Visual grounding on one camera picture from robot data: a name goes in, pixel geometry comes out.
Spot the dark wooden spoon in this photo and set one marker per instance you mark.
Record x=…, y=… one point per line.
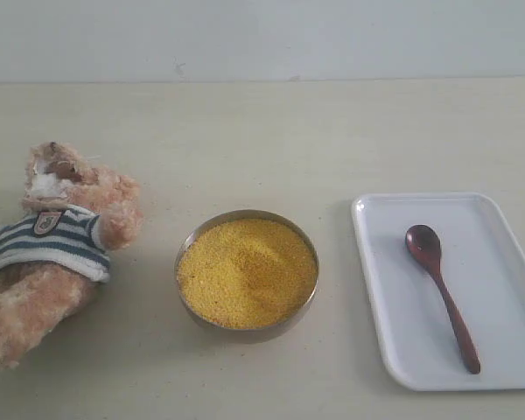
x=424, y=246

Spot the teddy bear striped sweater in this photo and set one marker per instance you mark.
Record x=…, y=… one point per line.
x=56, y=256

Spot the metal bowl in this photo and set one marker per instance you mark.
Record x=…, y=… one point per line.
x=253, y=335

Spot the yellow millet grains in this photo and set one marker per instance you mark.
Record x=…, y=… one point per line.
x=247, y=274

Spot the white rectangular tray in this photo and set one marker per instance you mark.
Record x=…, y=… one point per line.
x=483, y=267

